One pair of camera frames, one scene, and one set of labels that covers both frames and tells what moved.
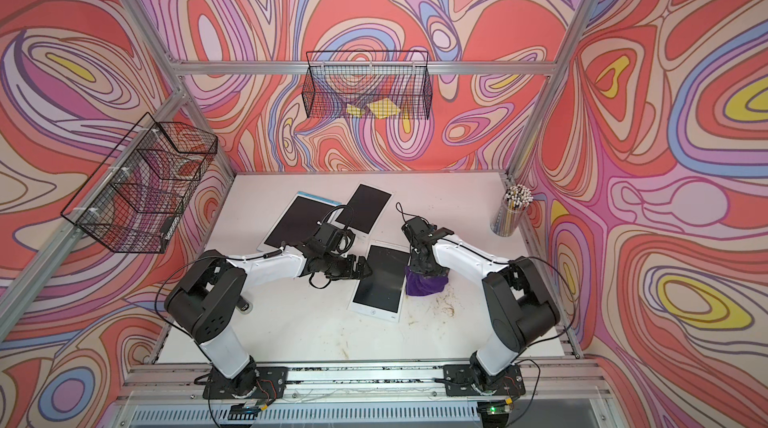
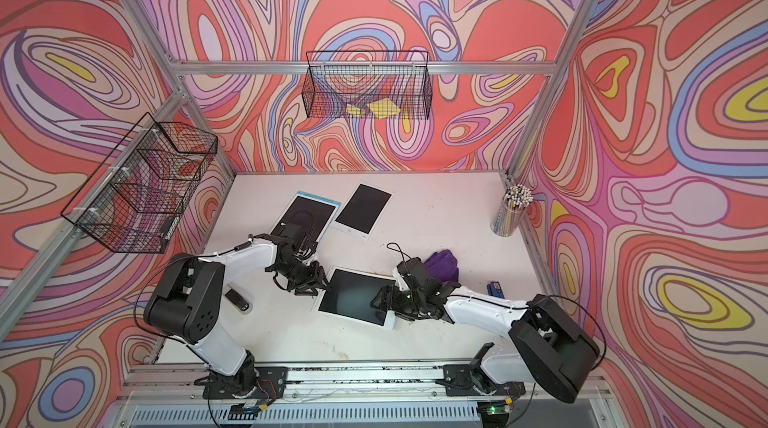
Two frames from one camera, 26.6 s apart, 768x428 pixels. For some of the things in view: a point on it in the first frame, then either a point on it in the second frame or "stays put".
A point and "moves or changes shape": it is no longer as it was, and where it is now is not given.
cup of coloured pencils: (509, 213) stays put
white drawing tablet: (382, 294) moves or changes shape
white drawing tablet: (363, 210) stays put
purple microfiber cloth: (418, 284) moves or changes shape
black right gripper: (414, 265) to (390, 295)
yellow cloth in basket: (382, 108) stays put
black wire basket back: (369, 84) stays put
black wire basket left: (133, 202) stays put
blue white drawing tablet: (298, 221) stays put
